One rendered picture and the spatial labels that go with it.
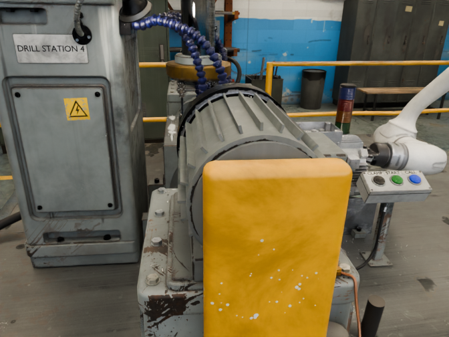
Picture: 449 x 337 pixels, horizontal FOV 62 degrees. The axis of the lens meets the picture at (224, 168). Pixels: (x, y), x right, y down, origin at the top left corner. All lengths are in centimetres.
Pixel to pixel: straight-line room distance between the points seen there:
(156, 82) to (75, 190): 325
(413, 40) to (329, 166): 662
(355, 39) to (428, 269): 539
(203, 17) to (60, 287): 79
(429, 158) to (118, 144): 95
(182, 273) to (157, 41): 377
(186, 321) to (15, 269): 78
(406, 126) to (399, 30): 535
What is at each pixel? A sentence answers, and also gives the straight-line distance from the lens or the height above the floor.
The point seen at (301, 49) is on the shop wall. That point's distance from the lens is 654.
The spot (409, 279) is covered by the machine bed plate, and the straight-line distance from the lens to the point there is 119.
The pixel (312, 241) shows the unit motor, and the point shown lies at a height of 128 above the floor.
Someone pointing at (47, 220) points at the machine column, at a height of 95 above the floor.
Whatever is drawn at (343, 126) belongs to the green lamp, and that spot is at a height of 106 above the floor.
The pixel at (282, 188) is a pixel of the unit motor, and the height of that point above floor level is 133.
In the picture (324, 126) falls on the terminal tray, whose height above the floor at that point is 113.
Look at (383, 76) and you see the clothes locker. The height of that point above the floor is 54.
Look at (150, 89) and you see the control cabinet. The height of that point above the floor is 67.
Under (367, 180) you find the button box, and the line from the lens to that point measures 105.
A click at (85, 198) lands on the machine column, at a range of 103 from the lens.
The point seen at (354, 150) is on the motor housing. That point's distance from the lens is 121.
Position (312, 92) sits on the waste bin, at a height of 28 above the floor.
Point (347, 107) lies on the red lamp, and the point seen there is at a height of 113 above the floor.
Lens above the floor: 147
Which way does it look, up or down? 23 degrees down
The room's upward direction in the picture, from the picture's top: 1 degrees clockwise
